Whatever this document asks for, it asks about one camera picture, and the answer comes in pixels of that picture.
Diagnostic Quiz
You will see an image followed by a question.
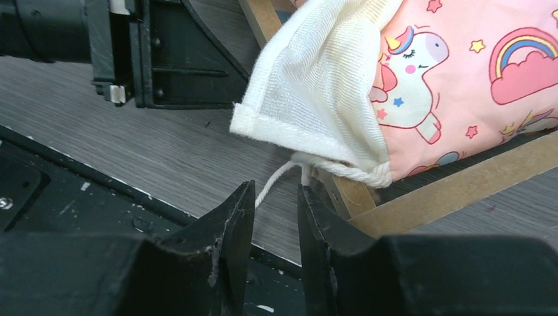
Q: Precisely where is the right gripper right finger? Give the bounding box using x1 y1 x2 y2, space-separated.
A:
297 186 557 315

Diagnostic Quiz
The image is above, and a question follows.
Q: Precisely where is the wooden pet bed frame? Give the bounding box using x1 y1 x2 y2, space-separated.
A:
237 0 558 240

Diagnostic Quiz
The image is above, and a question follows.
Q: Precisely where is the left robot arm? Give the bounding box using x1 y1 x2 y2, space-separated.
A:
1 0 249 110

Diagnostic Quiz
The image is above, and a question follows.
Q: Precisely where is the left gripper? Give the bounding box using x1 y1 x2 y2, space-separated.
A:
84 1 249 109

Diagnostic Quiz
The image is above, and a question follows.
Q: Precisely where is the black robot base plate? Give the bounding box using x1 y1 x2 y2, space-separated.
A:
1 127 306 315

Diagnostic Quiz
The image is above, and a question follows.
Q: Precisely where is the pink unicorn mattress cushion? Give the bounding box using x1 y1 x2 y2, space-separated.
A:
230 0 558 210

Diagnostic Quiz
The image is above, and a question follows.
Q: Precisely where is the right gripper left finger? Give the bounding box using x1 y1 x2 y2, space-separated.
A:
1 181 255 315

